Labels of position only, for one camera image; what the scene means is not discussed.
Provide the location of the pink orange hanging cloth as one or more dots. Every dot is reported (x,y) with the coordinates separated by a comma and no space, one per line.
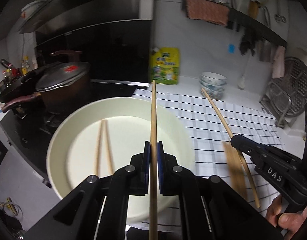
(206,11)

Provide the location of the black checked white cloth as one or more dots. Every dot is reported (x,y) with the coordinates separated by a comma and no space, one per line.
(207,134)

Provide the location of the blue wall hook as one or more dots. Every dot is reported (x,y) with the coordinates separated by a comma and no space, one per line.
(231,48)

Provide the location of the large cream round bowl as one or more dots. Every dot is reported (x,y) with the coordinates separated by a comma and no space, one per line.
(71,151)

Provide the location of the black hanging cloth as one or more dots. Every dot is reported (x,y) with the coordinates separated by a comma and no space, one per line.
(249,40)

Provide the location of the person's right hand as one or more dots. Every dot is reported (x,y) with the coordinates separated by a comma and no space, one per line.
(289,221)

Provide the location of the keys on counter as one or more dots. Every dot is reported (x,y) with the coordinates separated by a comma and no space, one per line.
(9,222)

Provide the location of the white hanging ladle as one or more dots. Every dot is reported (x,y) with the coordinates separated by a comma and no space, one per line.
(241,80)

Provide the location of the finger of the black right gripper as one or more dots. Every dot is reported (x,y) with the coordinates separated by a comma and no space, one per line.
(243,144)

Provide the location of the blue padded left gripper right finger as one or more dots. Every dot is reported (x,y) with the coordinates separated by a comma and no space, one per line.
(161,166)

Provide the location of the condiment bottles group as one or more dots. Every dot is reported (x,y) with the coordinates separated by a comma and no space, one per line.
(17,72)

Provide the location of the black wall rail shelf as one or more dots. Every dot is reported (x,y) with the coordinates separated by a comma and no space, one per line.
(246,21)

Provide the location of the dark frying pan red handle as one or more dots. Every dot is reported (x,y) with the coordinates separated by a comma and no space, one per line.
(23,89)

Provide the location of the dark red cooking pot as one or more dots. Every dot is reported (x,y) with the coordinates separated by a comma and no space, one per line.
(67,99)

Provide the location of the wooden chopstick pile on cloth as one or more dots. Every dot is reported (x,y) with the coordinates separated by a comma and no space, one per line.
(235,168)

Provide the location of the metal steamer rack stand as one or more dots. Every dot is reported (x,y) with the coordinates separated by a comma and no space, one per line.
(286,97)

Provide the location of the grey metal pot lid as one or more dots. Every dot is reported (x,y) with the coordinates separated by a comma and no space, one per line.
(62,75)

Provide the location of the stacked blue patterned bowls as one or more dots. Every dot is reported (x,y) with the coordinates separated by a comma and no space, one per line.
(214,84)

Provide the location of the pink hanging towel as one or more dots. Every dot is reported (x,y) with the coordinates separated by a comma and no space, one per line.
(278,66)

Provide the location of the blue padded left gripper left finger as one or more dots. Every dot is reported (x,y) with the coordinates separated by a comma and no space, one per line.
(145,168)

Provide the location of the yellow green detergent refill pouch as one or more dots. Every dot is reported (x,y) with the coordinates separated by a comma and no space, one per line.
(164,65)

